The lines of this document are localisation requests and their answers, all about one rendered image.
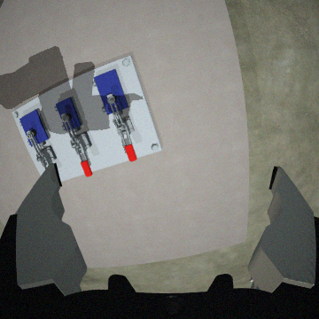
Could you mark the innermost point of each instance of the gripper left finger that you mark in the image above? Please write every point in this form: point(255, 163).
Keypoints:
point(40, 260)

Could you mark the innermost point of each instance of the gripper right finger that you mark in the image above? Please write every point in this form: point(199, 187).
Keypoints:
point(286, 259)

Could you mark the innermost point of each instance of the light grey fixture plate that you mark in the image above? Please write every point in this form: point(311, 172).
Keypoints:
point(107, 146)

